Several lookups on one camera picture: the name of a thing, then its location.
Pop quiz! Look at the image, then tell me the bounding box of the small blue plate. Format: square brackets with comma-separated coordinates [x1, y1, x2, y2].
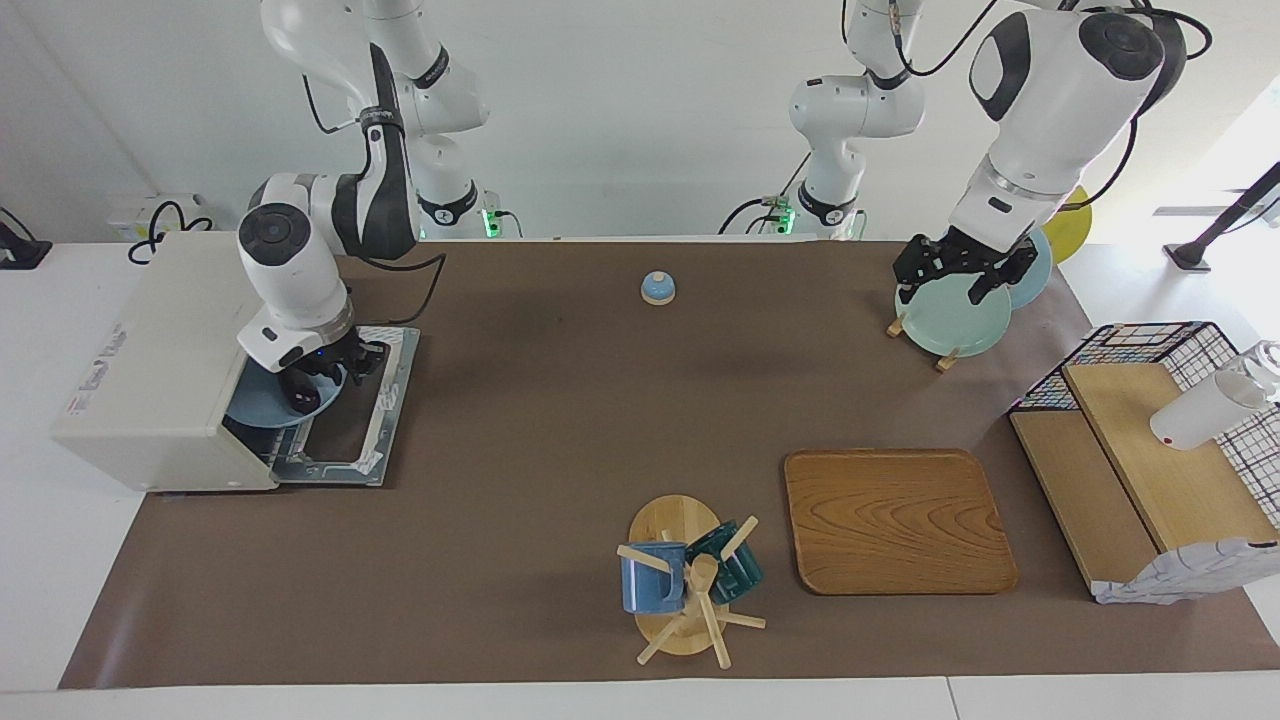
[225, 362, 347, 430]

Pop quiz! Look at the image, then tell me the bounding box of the oven door with glass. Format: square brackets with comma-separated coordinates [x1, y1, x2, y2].
[270, 325, 421, 488]

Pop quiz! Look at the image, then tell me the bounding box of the white toaster oven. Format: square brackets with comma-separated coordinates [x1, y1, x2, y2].
[50, 232, 286, 493]

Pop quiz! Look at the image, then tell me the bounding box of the mint green plate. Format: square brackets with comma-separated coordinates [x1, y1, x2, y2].
[895, 272, 1013, 358]

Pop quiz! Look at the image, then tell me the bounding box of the light blue plate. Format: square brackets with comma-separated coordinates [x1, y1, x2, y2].
[1003, 225, 1053, 311]

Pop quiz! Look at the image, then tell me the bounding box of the wooden plate rack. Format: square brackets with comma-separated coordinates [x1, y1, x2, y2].
[886, 312, 961, 373]

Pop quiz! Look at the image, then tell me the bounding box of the yellow plate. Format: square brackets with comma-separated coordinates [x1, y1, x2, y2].
[1040, 185, 1093, 264]

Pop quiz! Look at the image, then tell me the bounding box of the wooden tray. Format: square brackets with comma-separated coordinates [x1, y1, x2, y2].
[783, 448, 1019, 597]

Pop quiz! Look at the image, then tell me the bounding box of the white power strip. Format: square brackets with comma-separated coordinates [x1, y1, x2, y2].
[108, 194, 214, 244]

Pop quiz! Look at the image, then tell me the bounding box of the black stand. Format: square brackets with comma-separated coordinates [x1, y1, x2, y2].
[1163, 160, 1280, 273]

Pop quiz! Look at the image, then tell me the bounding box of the white cup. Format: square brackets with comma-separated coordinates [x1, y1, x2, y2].
[1150, 340, 1280, 451]

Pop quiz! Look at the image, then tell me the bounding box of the brown table mat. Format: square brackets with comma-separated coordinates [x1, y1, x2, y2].
[58, 240, 1280, 691]

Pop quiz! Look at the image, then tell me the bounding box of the wooden step shelf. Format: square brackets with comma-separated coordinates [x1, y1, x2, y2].
[1008, 362, 1280, 601]

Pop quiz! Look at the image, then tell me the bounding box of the wooden mug tree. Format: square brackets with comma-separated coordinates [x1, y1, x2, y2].
[616, 494, 767, 669]

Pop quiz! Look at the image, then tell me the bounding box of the teal mug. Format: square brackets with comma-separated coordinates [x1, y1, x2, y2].
[685, 520, 765, 605]

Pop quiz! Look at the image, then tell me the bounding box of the white patterned cloth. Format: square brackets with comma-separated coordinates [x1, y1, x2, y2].
[1092, 537, 1280, 605]

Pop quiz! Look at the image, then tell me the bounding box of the blue mug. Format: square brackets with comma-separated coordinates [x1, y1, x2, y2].
[620, 542, 691, 615]

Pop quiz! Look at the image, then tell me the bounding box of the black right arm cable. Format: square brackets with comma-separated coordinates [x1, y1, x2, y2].
[355, 250, 447, 327]

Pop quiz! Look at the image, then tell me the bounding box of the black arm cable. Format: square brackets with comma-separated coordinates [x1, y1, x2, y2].
[355, 250, 447, 327]
[895, 0, 1213, 213]

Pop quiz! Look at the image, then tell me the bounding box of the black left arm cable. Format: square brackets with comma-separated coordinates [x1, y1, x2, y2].
[895, 0, 1213, 213]

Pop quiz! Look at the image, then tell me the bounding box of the black wire basket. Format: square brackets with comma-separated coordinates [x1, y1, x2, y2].
[1008, 321, 1280, 531]

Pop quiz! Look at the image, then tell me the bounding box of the black clamp mount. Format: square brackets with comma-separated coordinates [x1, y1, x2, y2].
[0, 207, 53, 271]

